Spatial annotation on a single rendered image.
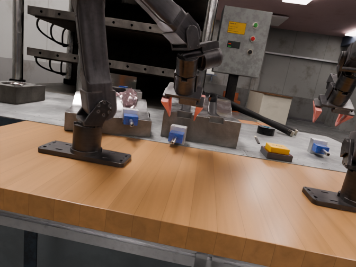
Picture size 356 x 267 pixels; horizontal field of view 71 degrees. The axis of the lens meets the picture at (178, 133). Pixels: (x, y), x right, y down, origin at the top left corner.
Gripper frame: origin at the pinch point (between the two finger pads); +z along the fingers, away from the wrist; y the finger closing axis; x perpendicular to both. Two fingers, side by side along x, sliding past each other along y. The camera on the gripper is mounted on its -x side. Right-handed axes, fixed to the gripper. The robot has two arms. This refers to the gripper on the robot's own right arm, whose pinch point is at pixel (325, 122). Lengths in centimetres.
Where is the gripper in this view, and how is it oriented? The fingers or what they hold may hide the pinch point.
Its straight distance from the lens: 107.6
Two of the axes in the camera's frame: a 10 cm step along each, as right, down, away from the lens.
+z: -0.3, 7.4, 6.7
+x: -2.5, 6.4, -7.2
